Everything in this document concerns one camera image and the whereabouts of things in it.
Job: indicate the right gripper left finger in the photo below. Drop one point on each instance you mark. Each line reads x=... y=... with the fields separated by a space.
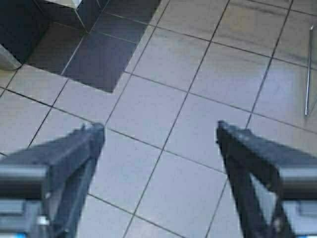
x=43 y=188

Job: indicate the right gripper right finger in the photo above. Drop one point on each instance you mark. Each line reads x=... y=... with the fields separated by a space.
x=274 y=186

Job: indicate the neighbouring wooden chair seat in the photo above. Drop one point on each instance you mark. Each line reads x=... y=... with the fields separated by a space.
x=309 y=66

